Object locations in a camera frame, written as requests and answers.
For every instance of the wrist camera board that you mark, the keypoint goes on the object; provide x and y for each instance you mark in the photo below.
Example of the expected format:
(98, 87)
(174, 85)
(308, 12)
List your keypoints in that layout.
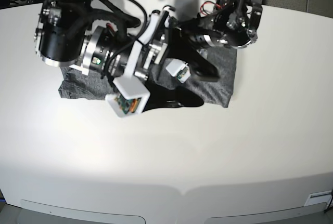
(179, 70)
(130, 98)

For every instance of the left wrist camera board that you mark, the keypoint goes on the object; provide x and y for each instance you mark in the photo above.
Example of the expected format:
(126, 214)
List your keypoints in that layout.
(179, 70)

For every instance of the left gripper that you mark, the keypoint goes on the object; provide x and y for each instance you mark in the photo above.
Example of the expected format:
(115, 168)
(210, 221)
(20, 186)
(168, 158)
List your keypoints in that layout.
(200, 33)

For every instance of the grey heather long-sleeve shirt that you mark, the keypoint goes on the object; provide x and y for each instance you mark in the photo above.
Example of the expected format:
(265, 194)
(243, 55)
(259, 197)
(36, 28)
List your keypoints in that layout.
(214, 84)

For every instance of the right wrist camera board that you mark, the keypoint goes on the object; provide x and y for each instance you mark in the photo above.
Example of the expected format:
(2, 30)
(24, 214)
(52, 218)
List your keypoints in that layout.
(130, 98)

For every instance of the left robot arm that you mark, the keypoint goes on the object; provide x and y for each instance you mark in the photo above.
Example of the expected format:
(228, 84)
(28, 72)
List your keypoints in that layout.
(232, 23)

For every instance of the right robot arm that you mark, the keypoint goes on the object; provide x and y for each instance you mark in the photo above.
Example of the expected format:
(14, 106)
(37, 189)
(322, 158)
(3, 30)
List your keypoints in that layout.
(95, 36)

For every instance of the white label sticker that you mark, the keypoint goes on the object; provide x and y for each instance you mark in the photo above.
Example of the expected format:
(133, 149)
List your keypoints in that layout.
(319, 197)

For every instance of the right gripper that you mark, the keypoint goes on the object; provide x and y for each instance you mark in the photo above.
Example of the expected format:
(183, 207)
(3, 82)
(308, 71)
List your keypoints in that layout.
(158, 43)

